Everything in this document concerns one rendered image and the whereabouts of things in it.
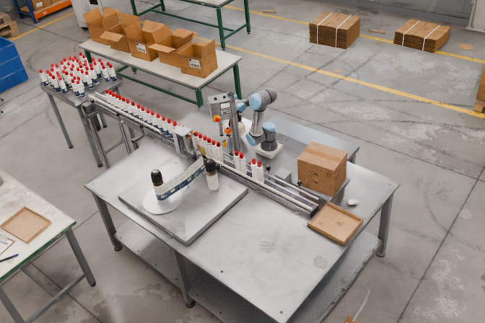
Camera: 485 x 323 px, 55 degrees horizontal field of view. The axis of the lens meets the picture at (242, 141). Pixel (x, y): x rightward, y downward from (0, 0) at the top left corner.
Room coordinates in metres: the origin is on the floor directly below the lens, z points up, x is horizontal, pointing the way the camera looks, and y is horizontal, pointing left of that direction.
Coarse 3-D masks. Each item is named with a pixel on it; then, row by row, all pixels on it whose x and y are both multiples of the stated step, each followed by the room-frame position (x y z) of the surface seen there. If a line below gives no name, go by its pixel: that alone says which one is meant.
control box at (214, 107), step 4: (228, 92) 3.17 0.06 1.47; (212, 96) 3.14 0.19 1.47; (216, 96) 3.13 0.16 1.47; (220, 96) 3.13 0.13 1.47; (212, 100) 3.08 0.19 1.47; (220, 100) 3.06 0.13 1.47; (224, 100) 3.07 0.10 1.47; (228, 100) 3.07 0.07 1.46; (212, 104) 3.05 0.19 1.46; (216, 104) 3.05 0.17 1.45; (212, 108) 3.05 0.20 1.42; (216, 108) 3.05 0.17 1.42; (224, 108) 3.06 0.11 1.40; (228, 108) 3.07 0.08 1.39; (212, 112) 3.04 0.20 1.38; (216, 112) 3.05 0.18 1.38; (220, 112) 3.05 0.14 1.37; (212, 116) 3.05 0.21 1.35; (216, 116) 3.05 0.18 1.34; (220, 116) 3.05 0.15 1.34; (224, 116) 3.06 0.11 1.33; (228, 116) 3.06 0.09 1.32; (232, 116) 3.07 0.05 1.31; (212, 120) 3.06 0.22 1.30; (220, 120) 3.05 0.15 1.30
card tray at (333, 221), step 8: (328, 208) 2.42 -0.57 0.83; (336, 208) 2.40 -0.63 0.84; (320, 216) 2.35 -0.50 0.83; (328, 216) 2.34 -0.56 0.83; (336, 216) 2.33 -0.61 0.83; (344, 216) 2.32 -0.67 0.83; (352, 216) 2.31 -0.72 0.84; (312, 224) 2.25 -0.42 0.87; (320, 224) 2.27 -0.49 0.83; (328, 224) 2.27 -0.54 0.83; (336, 224) 2.26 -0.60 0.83; (344, 224) 2.25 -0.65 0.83; (352, 224) 2.24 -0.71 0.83; (360, 224) 2.23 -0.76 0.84; (320, 232) 2.20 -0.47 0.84; (328, 232) 2.19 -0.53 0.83; (336, 232) 2.19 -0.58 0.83; (344, 232) 2.18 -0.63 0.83; (352, 232) 2.15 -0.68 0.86; (336, 240) 2.11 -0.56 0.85; (344, 240) 2.08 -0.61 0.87
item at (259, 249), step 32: (192, 128) 3.65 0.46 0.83; (128, 160) 3.28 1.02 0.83; (160, 160) 3.23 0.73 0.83; (256, 160) 3.07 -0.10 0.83; (288, 160) 3.03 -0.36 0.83; (96, 192) 2.91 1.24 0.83; (352, 192) 2.56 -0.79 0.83; (384, 192) 2.52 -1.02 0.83; (224, 224) 2.39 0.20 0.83; (256, 224) 2.35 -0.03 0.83; (288, 224) 2.31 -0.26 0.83; (192, 256) 2.13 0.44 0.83; (224, 256) 2.10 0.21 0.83; (256, 256) 2.06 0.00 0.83; (288, 256) 2.03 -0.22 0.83; (320, 256) 2.00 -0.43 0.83; (256, 288) 1.81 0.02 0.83; (288, 288) 1.78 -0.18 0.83; (288, 320) 1.57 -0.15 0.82
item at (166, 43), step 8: (152, 32) 5.25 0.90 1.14; (160, 32) 5.32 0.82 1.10; (168, 32) 5.39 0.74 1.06; (176, 32) 5.41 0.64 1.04; (184, 32) 5.36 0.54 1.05; (192, 32) 5.32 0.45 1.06; (160, 40) 5.27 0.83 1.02; (168, 40) 5.36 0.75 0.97; (176, 40) 5.36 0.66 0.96; (184, 40) 5.05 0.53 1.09; (152, 48) 5.05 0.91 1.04; (160, 48) 5.03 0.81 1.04; (168, 48) 5.02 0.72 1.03; (176, 48) 4.99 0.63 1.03; (184, 48) 5.08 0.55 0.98; (160, 56) 5.19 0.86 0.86; (168, 56) 5.10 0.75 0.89; (176, 56) 5.01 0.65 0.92; (168, 64) 5.11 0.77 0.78; (176, 64) 5.02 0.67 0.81
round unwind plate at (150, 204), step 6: (150, 192) 2.77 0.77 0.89; (180, 192) 2.72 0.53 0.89; (144, 198) 2.70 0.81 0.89; (150, 198) 2.69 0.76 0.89; (156, 198) 2.68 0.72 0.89; (168, 198) 2.67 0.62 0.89; (174, 198) 2.66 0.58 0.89; (180, 198) 2.65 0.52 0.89; (144, 204) 2.63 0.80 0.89; (150, 204) 2.63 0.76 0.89; (156, 204) 2.62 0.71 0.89; (162, 204) 2.61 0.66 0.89; (168, 204) 2.60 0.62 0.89; (174, 204) 2.60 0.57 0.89; (150, 210) 2.56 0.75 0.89; (156, 210) 2.56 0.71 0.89; (162, 210) 2.55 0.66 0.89; (168, 210) 2.54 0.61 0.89
